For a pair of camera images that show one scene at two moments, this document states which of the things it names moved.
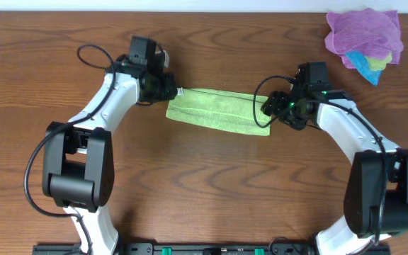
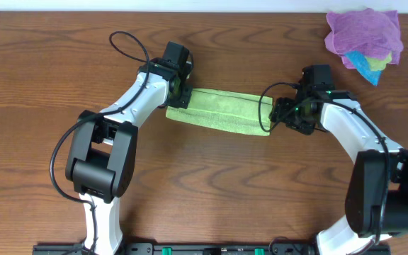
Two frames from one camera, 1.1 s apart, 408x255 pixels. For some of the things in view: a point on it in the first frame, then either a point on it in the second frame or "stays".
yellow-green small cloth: (378, 64) stays
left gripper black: (170, 87) -> (181, 96)
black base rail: (200, 248) stays
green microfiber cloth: (220, 110) stays
